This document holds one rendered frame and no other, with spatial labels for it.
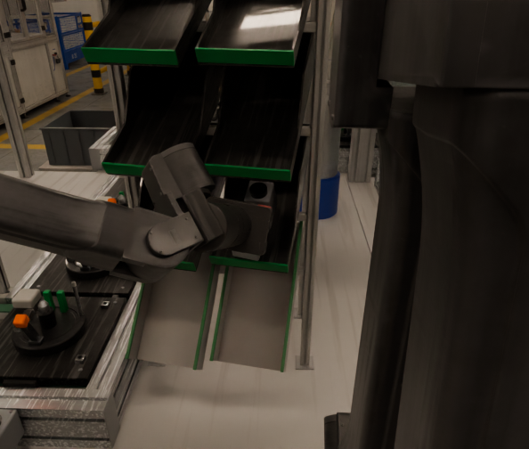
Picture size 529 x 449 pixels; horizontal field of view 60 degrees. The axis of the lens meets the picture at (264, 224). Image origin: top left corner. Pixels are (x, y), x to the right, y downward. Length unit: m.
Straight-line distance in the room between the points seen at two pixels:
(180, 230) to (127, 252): 0.06
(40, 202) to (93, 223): 0.05
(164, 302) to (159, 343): 0.08
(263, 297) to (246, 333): 0.07
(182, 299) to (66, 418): 0.28
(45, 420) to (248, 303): 0.41
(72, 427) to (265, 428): 0.35
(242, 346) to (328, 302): 0.42
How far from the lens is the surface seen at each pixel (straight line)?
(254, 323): 0.87
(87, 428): 0.93
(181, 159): 0.53
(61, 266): 1.26
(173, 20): 0.74
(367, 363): 0.29
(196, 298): 0.88
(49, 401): 0.93
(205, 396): 1.00
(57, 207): 0.48
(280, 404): 0.98
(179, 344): 0.88
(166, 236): 0.47
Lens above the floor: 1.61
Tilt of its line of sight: 28 degrees down
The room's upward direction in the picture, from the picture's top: straight up
